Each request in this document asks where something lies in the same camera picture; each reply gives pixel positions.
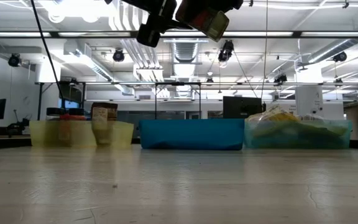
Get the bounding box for yellow translucent plastic bin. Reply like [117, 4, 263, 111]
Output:
[29, 120, 135, 147]

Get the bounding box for red patterned card box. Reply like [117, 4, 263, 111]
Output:
[175, 0, 231, 43]

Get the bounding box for blue plastic bin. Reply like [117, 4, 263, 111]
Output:
[138, 118, 246, 151]

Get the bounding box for dark monitor with blue glow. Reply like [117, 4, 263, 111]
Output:
[57, 84, 83, 110]

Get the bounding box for black background table frame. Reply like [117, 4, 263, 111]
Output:
[35, 81, 202, 121]

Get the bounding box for ramen packet with yellow edge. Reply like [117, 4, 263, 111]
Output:
[247, 105, 301, 138]

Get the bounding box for white pillar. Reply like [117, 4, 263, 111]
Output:
[295, 85, 324, 121]

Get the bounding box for black round cap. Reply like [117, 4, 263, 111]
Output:
[46, 107, 67, 121]

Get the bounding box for green translucent plastic bin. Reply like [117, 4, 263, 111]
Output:
[244, 119, 353, 149]

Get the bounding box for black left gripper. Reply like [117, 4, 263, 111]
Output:
[104, 0, 195, 48]

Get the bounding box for silver ceiling duct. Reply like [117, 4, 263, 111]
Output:
[166, 37, 209, 100]

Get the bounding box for brown spice bottle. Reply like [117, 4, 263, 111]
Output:
[91, 101, 119, 146]

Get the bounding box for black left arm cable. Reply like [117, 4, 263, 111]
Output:
[30, 0, 65, 101]

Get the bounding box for black overhead frame bar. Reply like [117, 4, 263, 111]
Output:
[0, 30, 358, 39]

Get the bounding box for black monitor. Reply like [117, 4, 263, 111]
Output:
[223, 96, 267, 121]

